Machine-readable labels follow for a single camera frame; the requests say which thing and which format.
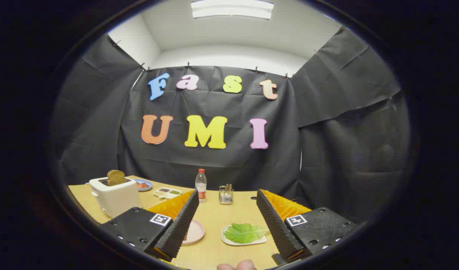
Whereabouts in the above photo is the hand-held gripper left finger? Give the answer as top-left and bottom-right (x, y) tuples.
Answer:
(99, 189), (200, 262)

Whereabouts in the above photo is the white toaster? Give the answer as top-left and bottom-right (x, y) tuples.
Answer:
(88, 176), (143, 219)

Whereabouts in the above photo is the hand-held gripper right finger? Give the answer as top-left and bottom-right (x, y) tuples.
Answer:
(256, 189), (358, 266)

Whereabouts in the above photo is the green lettuce leaf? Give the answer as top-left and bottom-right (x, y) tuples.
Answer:
(223, 223), (269, 244)

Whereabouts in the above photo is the white rectangular plate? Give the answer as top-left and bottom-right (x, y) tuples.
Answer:
(221, 224), (268, 246)

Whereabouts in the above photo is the pink round plate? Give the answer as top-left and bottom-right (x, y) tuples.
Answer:
(181, 219), (206, 245)

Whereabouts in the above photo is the metal wire utensil holder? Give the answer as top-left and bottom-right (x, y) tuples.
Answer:
(219, 184), (234, 205)

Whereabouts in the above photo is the white compartment condiment tray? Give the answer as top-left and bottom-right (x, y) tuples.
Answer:
(153, 187), (182, 199)

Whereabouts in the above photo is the ceiling light panel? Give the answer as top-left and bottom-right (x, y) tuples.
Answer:
(191, 0), (274, 20)

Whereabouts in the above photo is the brown bread slice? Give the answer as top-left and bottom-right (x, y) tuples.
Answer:
(107, 169), (127, 187)

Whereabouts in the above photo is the clear plastic water bottle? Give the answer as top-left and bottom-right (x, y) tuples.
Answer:
(195, 169), (207, 203)

